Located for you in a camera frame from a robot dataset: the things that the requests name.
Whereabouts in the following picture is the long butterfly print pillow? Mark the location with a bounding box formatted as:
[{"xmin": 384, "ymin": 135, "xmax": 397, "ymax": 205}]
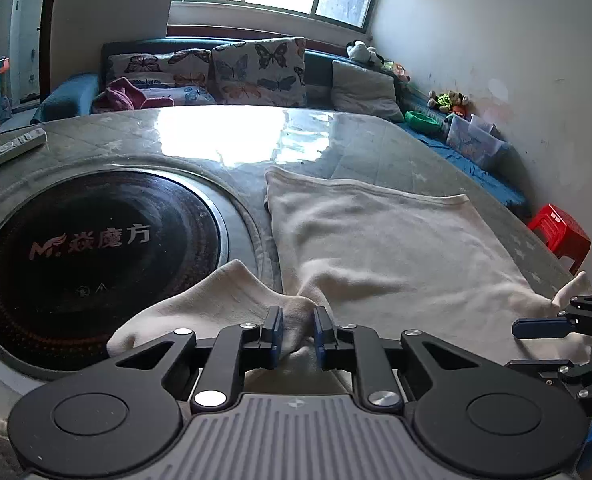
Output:
[{"xmin": 107, "ymin": 50, "xmax": 213, "ymax": 92}]

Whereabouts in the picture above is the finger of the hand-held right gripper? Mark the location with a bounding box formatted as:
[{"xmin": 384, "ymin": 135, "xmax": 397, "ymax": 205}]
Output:
[
  {"xmin": 512, "ymin": 294, "xmax": 592, "ymax": 343},
  {"xmin": 506, "ymin": 359, "xmax": 592, "ymax": 403}
]

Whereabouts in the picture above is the round black induction cooktop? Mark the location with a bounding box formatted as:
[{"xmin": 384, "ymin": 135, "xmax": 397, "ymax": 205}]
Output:
[{"xmin": 0, "ymin": 169, "xmax": 227, "ymax": 378}]

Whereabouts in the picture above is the cream knit sweater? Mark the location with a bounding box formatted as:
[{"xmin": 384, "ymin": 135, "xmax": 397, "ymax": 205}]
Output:
[{"xmin": 107, "ymin": 166, "xmax": 592, "ymax": 397}]

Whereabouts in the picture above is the large butterfly print pillow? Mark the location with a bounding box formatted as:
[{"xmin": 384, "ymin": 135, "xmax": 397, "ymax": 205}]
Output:
[{"xmin": 211, "ymin": 37, "xmax": 307, "ymax": 107}]

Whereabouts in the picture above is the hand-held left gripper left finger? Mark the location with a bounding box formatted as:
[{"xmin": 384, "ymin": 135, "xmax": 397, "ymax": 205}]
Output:
[{"xmin": 115, "ymin": 305, "xmax": 284, "ymax": 412}]

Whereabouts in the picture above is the light blue butterfly cushion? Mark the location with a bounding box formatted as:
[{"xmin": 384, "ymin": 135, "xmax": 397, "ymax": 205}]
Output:
[{"xmin": 138, "ymin": 85, "xmax": 217, "ymax": 109}]

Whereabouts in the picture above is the green plush toy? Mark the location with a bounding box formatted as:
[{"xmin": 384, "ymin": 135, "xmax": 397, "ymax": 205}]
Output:
[{"xmin": 428, "ymin": 89, "xmax": 471, "ymax": 116}]

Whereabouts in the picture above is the grey pillow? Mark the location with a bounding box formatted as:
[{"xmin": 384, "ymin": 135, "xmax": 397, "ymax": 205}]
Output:
[{"xmin": 330, "ymin": 60, "xmax": 405, "ymax": 124}]

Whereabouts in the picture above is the red plastic stool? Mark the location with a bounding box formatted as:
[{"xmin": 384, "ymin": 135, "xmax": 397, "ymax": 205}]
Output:
[{"xmin": 528, "ymin": 203, "xmax": 592, "ymax": 275}]

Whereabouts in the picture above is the grey remote control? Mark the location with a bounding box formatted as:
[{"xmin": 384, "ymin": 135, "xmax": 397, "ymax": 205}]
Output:
[{"xmin": 0, "ymin": 127, "xmax": 48, "ymax": 177}]

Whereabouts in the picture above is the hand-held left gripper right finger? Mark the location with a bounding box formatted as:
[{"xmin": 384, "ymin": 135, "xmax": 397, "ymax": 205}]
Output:
[{"xmin": 313, "ymin": 306, "xmax": 507, "ymax": 414}]

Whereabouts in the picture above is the green plastic bowl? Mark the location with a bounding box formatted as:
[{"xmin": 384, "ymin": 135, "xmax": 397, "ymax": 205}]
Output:
[{"xmin": 404, "ymin": 110, "xmax": 441, "ymax": 135}]

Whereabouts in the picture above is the panda plush toy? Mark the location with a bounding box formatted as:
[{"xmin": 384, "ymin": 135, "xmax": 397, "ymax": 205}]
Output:
[{"xmin": 346, "ymin": 40, "xmax": 379, "ymax": 67}]

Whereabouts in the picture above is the blue sofa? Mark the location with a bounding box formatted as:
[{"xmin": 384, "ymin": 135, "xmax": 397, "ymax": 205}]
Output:
[{"xmin": 30, "ymin": 37, "xmax": 531, "ymax": 221}]

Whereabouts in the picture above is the pink cloth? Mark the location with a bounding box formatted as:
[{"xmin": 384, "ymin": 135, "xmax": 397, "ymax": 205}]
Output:
[{"xmin": 92, "ymin": 77, "xmax": 175, "ymax": 114}]

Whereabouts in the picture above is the clear plastic storage box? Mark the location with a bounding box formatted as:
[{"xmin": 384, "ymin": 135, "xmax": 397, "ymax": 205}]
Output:
[{"xmin": 444, "ymin": 113, "xmax": 505, "ymax": 169}]

